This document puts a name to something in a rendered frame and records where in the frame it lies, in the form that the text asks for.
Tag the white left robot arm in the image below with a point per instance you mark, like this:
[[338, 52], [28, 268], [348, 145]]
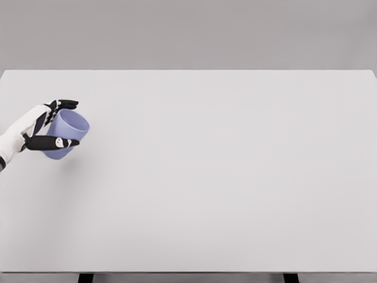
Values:
[[6, 146]]

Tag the lavender blue plastic cup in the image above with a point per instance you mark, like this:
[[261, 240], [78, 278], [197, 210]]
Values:
[[70, 125]]

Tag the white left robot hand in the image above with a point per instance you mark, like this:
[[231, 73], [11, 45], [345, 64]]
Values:
[[28, 122]]

